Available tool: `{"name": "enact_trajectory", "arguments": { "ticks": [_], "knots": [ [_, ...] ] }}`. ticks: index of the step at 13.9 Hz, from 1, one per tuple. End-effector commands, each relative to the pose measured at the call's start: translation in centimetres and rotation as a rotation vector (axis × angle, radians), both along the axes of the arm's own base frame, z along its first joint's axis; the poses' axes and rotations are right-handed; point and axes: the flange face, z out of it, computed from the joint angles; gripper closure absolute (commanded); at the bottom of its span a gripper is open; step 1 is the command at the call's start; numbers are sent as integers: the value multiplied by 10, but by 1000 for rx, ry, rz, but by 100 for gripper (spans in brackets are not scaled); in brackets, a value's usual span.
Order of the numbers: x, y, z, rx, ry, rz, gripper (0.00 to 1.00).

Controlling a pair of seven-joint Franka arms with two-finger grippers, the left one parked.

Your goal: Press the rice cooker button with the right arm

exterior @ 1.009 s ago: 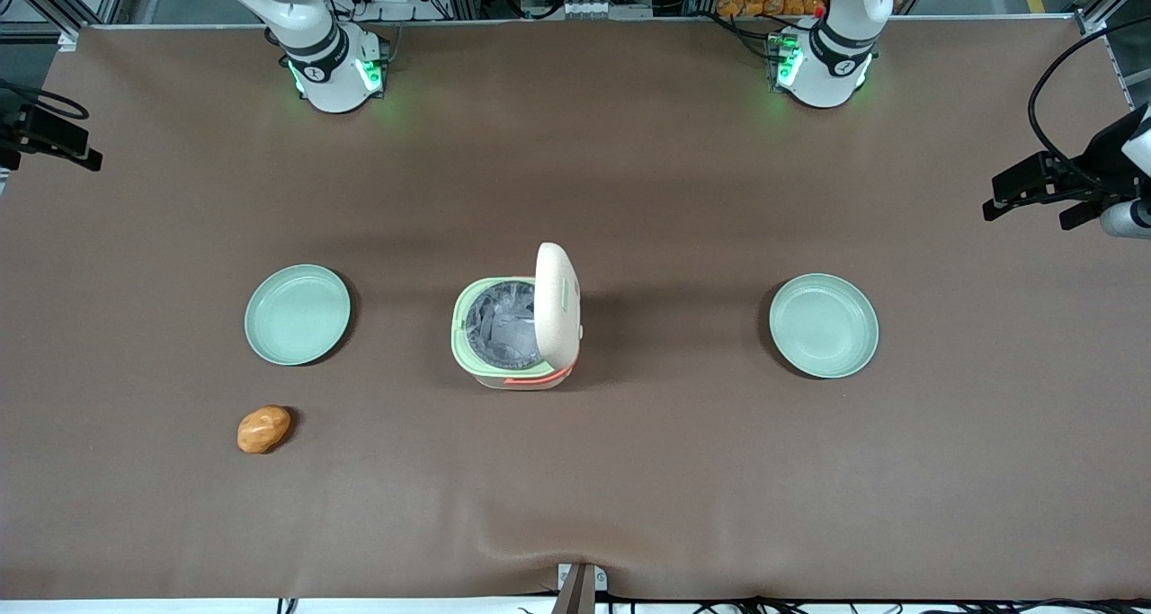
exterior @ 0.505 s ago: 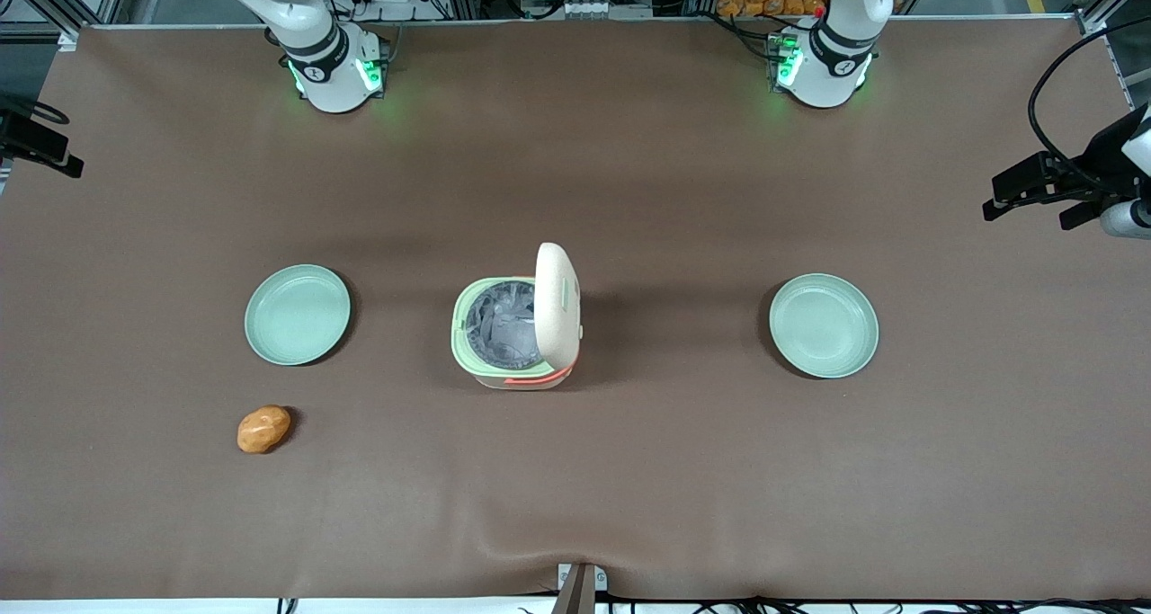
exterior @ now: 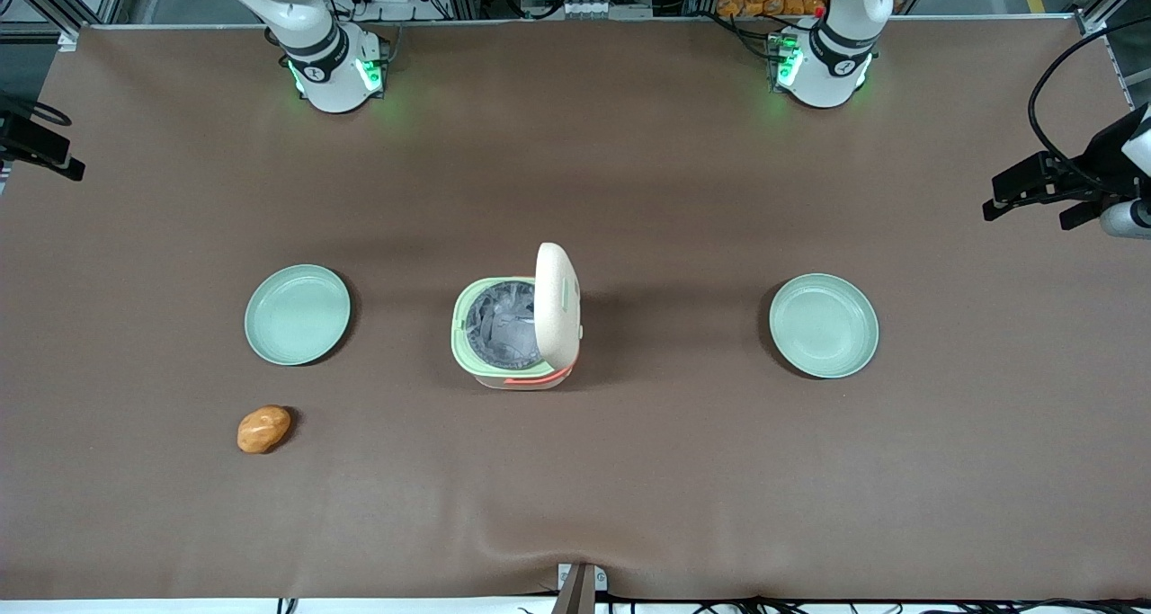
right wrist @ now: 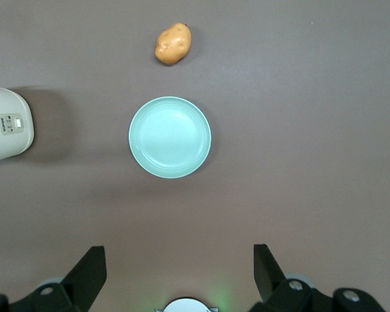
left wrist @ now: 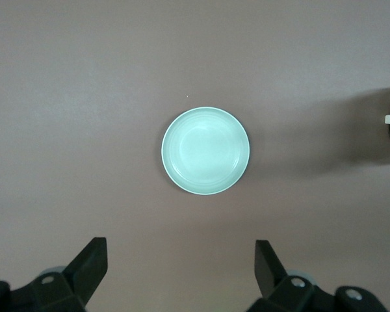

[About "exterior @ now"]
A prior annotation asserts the golden brown bread roll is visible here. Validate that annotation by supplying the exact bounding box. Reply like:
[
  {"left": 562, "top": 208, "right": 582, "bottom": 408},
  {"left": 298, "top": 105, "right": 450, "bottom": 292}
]
[{"left": 237, "top": 405, "right": 292, "bottom": 455}]

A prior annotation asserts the pale green round plate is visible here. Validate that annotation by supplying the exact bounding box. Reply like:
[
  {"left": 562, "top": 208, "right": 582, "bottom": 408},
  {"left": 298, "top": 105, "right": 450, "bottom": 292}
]
[
  {"left": 245, "top": 264, "right": 352, "bottom": 367},
  {"left": 769, "top": 273, "right": 879, "bottom": 379}
]

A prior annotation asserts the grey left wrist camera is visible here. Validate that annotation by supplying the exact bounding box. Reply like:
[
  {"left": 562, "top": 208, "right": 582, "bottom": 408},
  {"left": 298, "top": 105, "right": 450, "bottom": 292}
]
[{"left": 1099, "top": 198, "right": 1151, "bottom": 240}]

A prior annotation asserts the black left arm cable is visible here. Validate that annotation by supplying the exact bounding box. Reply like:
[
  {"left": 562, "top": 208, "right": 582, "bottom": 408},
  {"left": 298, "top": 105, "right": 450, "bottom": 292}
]
[{"left": 1028, "top": 21, "right": 1151, "bottom": 192}]

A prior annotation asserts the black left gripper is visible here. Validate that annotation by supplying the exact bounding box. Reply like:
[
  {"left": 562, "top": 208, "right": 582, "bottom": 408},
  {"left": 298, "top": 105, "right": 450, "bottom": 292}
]
[{"left": 982, "top": 106, "right": 1151, "bottom": 231}]

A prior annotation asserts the beige rice cooker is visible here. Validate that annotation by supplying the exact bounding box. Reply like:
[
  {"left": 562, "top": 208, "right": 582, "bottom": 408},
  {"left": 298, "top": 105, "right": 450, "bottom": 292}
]
[{"left": 451, "top": 242, "right": 584, "bottom": 390}]

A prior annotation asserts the brown table mat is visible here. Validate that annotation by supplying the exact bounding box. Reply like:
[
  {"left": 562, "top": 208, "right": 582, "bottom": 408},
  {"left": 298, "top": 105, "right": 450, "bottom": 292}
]
[{"left": 0, "top": 16, "right": 1151, "bottom": 601}]

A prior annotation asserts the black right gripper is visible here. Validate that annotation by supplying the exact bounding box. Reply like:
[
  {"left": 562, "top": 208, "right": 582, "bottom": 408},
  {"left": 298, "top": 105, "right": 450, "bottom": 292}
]
[{"left": 0, "top": 111, "right": 87, "bottom": 182}]

